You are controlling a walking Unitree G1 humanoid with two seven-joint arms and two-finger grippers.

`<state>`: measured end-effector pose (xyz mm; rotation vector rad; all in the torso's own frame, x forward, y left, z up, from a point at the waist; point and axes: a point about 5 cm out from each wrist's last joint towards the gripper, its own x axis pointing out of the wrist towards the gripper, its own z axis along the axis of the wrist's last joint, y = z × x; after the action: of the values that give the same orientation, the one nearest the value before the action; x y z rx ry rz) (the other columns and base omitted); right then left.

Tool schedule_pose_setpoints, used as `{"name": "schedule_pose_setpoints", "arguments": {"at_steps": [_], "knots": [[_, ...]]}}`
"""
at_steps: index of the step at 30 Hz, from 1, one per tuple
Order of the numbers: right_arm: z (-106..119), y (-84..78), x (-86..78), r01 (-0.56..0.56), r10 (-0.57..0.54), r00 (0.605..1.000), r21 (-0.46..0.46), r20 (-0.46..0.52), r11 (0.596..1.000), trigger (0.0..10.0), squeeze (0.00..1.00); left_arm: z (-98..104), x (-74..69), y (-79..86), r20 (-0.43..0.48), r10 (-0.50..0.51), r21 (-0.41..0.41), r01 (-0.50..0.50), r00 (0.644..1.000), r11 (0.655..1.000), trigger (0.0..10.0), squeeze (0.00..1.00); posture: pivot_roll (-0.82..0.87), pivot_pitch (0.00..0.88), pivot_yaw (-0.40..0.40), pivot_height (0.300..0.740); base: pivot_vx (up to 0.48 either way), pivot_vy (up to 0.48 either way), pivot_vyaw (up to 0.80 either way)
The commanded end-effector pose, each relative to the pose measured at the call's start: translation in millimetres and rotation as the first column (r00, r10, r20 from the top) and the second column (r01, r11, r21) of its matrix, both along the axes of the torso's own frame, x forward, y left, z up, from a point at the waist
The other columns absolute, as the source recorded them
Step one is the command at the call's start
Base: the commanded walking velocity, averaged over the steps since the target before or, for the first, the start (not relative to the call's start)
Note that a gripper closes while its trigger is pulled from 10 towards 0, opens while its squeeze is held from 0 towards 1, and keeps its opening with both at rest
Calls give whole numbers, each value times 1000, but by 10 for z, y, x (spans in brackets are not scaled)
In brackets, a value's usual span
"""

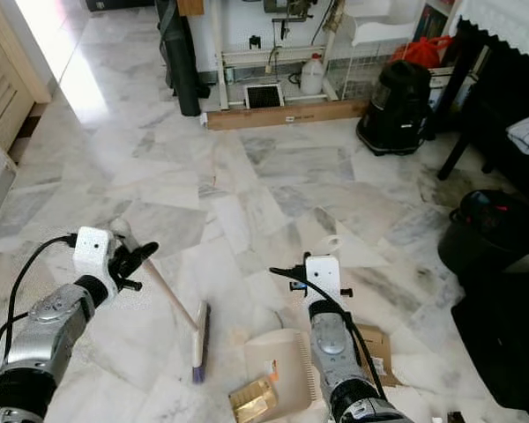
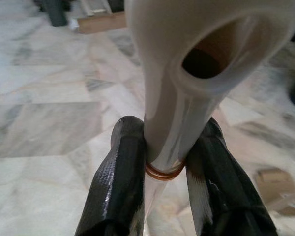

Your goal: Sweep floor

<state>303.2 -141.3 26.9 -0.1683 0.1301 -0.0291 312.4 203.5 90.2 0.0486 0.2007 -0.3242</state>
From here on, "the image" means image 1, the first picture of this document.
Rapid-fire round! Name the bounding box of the beige broom with dark bristles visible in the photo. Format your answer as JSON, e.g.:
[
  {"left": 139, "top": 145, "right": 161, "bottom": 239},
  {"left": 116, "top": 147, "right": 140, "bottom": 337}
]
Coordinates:
[{"left": 111, "top": 219, "right": 211, "bottom": 385}]

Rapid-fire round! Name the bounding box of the beige long-handled dustpan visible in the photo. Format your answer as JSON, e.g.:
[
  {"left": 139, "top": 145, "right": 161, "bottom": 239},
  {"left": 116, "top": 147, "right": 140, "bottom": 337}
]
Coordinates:
[{"left": 243, "top": 233, "right": 341, "bottom": 420}]

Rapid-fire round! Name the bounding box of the brown cardboard piece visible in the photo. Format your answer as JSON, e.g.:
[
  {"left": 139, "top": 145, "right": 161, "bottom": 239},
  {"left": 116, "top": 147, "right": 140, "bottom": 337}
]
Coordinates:
[{"left": 356, "top": 323, "right": 394, "bottom": 387}]

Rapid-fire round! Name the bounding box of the gold foil wrapper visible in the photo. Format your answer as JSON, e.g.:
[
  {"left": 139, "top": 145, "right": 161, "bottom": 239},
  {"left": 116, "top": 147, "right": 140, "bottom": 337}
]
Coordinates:
[{"left": 228, "top": 374, "right": 279, "bottom": 423}]

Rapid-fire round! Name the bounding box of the long brown cardboard box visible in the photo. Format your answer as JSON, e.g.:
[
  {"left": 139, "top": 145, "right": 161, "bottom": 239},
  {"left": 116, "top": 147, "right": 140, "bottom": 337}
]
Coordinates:
[{"left": 205, "top": 98, "right": 370, "bottom": 132}]

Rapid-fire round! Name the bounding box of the black framed filter panel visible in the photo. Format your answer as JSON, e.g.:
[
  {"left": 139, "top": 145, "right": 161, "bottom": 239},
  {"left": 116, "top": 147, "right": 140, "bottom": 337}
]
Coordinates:
[{"left": 243, "top": 83, "right": 286, "bottom": 111}]

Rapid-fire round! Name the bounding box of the black canister vacuum cleaner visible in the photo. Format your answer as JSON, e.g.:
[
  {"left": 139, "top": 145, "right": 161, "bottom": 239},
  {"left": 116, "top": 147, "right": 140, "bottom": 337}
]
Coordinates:
[{"left": 354, "top": 59, "right": 434, "bottom": 158}]

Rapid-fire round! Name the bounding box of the black rolled mat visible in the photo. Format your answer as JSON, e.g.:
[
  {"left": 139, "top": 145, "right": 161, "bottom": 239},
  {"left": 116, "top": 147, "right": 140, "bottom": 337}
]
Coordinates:
[{"left": 156, "top": 0, "right": 203, "bottom": 118}]

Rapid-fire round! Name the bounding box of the black round canister red button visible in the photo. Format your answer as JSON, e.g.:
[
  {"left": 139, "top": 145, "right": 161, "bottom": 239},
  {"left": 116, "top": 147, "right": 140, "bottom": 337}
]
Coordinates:
[{"left": 437, "top": 189, "right": 529, "bottom": 276}]

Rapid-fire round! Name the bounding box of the white plastic jug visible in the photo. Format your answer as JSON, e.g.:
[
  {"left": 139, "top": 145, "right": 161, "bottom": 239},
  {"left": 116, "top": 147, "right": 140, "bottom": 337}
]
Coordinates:
[{"left": 299, "top": 52, "right": 326, "bottom": 97}]

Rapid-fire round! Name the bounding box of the black fabric bag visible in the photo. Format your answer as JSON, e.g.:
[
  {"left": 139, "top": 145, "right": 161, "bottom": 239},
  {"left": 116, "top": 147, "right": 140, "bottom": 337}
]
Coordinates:
[{"left": 451, "top": 263, "right": 529, "bottom": 417}]

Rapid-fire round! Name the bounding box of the wooden louvre door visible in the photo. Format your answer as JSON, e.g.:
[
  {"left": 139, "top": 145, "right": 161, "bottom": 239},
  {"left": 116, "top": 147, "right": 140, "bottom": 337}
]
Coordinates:
[{"left": 0, "top": 0, "right": 53, "bottom": 165}]

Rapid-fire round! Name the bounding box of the white metal rack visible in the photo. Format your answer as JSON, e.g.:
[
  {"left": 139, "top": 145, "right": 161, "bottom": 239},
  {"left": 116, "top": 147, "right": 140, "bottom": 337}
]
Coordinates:
[{"left": 212, "top": 0, "right": 433, "bottom": 113}]

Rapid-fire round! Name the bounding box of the red plastic bag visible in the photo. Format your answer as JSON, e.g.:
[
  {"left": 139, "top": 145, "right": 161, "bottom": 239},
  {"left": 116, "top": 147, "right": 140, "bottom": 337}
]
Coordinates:
[{"left": 390, "top": 34, "right": 453, "bottom": 71}]

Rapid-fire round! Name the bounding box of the black table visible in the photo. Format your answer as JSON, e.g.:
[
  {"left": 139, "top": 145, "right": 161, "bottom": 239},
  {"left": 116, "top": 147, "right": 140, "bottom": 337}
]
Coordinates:
[{"left": 436, "top": 18, "right": 529, "bottom": 209}]

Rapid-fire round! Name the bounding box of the white lace table cloth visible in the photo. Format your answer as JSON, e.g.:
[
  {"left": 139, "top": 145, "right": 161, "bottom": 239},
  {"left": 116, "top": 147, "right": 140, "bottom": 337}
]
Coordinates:
[{"left": 458, "top": 0, "right": 529, "bottom": 59}]

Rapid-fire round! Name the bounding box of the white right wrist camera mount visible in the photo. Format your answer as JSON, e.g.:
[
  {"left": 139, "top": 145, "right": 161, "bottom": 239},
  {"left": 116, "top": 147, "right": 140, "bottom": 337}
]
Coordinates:
[{"left": 305, "top": 255, "right": 341, "bottom": 303}]

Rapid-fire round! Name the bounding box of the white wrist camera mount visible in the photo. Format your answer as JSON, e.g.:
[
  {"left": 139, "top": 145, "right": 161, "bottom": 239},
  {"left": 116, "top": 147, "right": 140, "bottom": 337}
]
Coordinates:
[
  {"left": 72, "top": 226, "right": 119, "bottom": 282},
  {"left": 305, "top": 255, "right": 341, "bottom": 303}
]

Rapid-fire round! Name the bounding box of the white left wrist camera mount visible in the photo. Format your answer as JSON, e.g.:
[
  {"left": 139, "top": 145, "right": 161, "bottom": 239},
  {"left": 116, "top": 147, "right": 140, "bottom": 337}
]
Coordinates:
[{"left": 72, "top": 226, "right": 119, "bottom": 282}]

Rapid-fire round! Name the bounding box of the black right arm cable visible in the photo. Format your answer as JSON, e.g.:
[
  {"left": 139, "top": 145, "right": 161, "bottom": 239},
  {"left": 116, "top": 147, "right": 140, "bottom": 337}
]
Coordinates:
[{"left": 268, "top": 264, "right": 391, "bottom": 402}]

